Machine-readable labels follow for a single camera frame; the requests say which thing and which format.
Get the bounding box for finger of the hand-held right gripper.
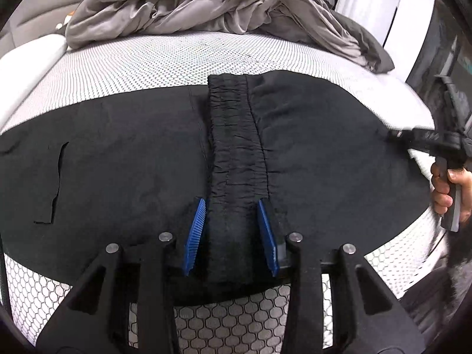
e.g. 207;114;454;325
434;75;467;135
386;127;443;153

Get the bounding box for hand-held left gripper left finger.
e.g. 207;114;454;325
35;196;207;354

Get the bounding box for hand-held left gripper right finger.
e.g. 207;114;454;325
257;198;425;354

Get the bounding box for black pants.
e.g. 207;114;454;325
0;70;439;307

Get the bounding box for person's right hand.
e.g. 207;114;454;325
430;163;472;217

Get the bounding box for dark glass cabinet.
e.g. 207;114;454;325
404;0;472;93

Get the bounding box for white wardrobe door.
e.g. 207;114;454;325
334;0;439;85

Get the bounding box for person's dark grey clothing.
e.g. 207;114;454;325
400;236;472;345

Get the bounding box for white mesh mattress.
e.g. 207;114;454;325
0;31;448;354

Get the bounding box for grey duvet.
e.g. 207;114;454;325
64;0;395;73

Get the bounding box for small orange white toy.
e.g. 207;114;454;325
55;11;76;32

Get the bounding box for grey upholstered headboard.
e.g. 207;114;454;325
0;0;87;48

